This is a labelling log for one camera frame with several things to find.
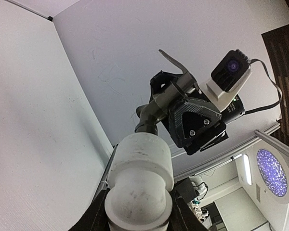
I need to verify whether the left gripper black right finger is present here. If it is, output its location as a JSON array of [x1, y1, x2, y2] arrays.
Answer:
[[168, 190, 208, 231]]

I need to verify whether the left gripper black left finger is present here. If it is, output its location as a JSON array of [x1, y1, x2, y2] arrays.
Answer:
[[69, 189, 110, 231]]

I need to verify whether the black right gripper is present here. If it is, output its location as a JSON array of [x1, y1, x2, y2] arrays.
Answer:
[[149, 70, 246, 156]]

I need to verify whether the right camera black cable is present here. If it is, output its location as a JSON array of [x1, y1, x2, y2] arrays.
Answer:
[[244, 59, 283, 115]]

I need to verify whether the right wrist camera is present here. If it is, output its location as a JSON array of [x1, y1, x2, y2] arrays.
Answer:
[[202, 49, 251, 112]]

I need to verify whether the round ceiling light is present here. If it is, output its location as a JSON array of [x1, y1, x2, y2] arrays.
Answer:
[[252, 141, 289, 205]]

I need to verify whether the white PVC elbow fitting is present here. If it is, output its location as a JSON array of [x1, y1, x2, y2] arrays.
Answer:
[[105, 132, 174, 231]]

